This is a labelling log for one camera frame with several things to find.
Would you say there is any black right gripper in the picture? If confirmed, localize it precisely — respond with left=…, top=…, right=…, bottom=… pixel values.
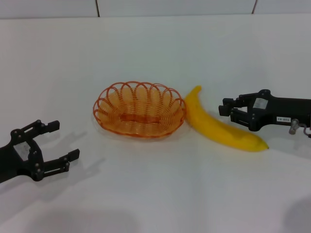
left=218, top=89, right=311, bottom=132

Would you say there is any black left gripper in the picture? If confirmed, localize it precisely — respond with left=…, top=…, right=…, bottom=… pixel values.
left=0, top=119, right=80, bottom=184

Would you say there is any yellow banana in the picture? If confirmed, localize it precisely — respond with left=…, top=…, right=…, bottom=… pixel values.
left=184, top=85, right=270, bottom=153

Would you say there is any orange wire basket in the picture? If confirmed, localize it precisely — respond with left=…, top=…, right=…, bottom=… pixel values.
left=92, top=81, right=187, bottom=138

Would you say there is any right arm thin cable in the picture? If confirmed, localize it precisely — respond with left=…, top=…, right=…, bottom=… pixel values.
left=300, top=122, right=311, bottom=139

